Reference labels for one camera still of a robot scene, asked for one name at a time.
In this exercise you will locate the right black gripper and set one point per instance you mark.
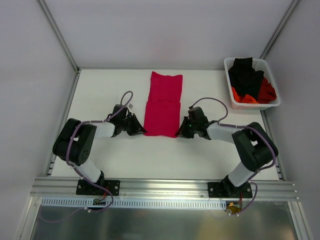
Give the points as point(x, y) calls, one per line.
point(187, 127)

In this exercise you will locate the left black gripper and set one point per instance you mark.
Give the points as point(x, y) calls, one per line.
point(132, 123)

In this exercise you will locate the pink t shirt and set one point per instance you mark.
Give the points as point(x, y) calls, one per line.
point(163, 107)

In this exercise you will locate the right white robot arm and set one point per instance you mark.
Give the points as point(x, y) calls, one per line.
point(255, 149)

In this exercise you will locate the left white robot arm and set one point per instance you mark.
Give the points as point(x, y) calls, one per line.
point(74, 144)

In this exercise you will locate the orange t shirt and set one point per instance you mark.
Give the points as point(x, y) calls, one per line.
point(245, 99)

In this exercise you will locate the black t shirt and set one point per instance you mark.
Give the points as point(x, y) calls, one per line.
point(244, 78)

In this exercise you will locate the red t shirt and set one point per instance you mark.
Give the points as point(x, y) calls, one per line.
point(267, 93)

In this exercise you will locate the white plastic basket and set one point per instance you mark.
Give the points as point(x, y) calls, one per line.
point(258, 64)

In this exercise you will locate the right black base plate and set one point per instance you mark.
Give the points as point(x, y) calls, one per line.
point(227, 190)

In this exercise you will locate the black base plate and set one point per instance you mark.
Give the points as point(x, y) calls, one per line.
point(86, 189)
point(227, 190)

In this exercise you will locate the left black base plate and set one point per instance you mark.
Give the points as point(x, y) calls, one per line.
point(86, 189)

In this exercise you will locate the white slotted cable duct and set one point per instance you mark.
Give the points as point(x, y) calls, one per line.
point(87, 202)

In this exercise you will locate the aluminium mounting rail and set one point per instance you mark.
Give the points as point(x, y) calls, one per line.
point(130, 188)

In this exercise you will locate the left aluminium frame post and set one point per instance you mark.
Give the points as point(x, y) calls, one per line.
point(58, 34)

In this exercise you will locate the aluminium frame post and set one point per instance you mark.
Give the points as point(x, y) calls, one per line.
point(58, 34)
point(280, 27)

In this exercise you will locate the right aluminium frame post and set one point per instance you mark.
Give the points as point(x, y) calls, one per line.
point(280, 27)

